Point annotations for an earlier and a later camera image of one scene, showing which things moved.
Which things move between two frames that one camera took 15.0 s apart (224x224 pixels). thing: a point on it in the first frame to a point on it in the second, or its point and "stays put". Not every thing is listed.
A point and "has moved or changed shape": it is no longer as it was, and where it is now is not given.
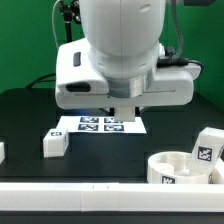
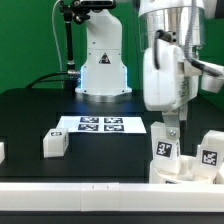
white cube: (124, 114) to (165, 153)
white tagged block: (206, 149) has moved or changed shape
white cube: (55, 142) stays put
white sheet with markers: (100, 124) stays put
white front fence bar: (112, 197) stays put
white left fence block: (2, 152) stays put
